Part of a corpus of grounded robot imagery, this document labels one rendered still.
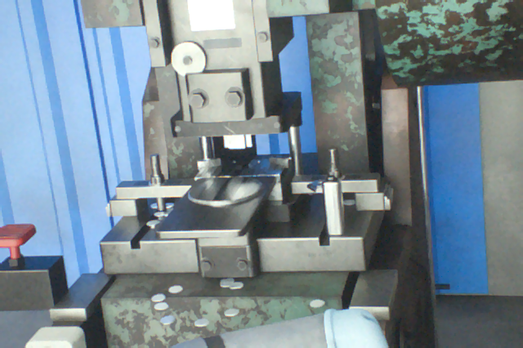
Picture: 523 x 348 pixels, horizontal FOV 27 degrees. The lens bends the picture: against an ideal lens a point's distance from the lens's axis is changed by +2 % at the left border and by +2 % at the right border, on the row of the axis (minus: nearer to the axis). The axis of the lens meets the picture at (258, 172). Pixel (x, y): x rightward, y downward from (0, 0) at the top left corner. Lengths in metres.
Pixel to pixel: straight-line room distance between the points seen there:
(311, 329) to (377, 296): 0.83
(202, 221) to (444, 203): 1.49
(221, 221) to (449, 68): 0.40
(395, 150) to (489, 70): 0.53
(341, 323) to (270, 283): 0.89
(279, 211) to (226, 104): 0.21
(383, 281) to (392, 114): 0.45
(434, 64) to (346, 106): 0.48
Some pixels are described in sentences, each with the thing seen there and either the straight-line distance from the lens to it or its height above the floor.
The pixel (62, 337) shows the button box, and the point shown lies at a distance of 1.71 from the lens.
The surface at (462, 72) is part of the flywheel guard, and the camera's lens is 1.57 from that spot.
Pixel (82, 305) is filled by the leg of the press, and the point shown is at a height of 0.64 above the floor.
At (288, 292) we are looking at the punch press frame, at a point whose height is 0.64.
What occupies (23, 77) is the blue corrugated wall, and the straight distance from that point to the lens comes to 3.23.
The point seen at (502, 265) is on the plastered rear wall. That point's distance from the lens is 3.14.
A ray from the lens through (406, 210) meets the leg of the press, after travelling 2.06.
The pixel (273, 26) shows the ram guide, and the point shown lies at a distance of 1.70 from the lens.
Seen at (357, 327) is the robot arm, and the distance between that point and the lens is 0.84.
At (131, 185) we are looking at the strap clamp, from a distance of 1.94.
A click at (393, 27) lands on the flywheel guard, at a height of 1.07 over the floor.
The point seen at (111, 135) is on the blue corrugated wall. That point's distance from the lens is 3.16.
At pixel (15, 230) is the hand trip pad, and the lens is 1.79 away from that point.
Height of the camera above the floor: 1.34
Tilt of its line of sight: 18 degrees down
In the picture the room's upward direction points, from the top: 6 degrees counter-clockwise
